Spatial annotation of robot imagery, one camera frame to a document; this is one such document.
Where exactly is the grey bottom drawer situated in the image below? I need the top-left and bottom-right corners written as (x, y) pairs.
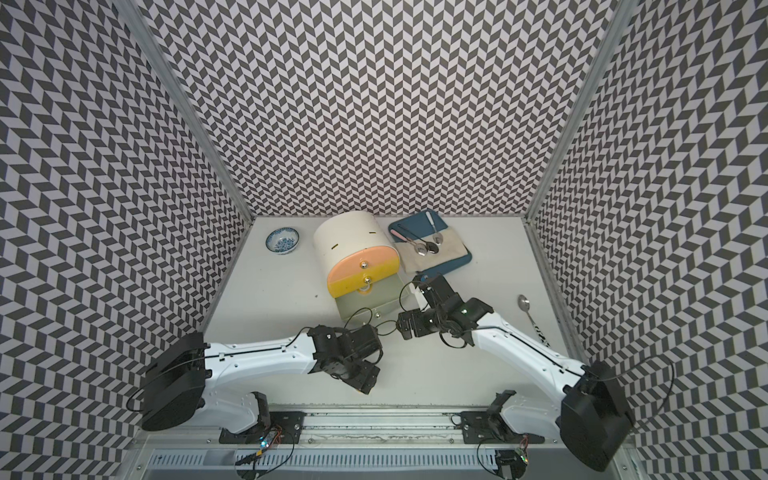
top-left (335, 275), bottom-right (410, 327)

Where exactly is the yellow drawer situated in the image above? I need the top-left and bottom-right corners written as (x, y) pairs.
top-left (327, 262), bottom-right (399, 298)

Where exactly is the pink top drawer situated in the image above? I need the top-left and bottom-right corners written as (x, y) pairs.
top-left (328, 246), bottom-right (400, 283)

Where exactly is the white drawer cabinet shell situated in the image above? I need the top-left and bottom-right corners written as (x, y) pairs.
top-left (313, 211), bottom-right (398, 273)

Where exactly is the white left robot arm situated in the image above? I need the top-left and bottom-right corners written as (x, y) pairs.
top-left (138, 325), bottom-right (383, 435)

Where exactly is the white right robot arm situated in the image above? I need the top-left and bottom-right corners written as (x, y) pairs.
top-left (396, 275), bottom-right (635, 472)

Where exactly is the beige cloth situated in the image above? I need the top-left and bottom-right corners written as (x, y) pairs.
top-left (397, 232), bottom-right (470, 275)

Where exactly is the teal tray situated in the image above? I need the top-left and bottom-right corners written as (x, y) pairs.
top-left (387, 209), bottom-right (473, 280)

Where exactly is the steel spoon on table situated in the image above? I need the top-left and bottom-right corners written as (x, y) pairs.
top-left (517, 294), bottom-right (550, 347)

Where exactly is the blue floral ceramic bowl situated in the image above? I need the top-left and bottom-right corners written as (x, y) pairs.
top-left (265, 227), bottom-right (300, 255)

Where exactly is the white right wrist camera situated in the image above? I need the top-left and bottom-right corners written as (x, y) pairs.
top-left (411, 275), bottom-right (430, 310)

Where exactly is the pink handled spoon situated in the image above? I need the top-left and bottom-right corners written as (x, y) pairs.
top-left (390, 229), bottom-right (428, 257)

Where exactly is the dark handled spoon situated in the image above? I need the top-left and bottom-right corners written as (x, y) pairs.
top-left (400, 225), bottom-right (440, 254)

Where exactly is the white handled spoon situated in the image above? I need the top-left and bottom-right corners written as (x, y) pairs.
top-left (425, 210), bottom-right (444, 246)

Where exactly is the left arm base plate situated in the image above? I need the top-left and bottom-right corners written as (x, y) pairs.
top-left (218, 411), bottom-right (306, 445)

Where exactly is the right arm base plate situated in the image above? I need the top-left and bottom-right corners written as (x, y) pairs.
top-left (458, 411), bottom-right (546, 445)

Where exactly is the aluminium front rail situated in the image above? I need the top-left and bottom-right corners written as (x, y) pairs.
top-left (128, 406), bottom-right (637, 480)

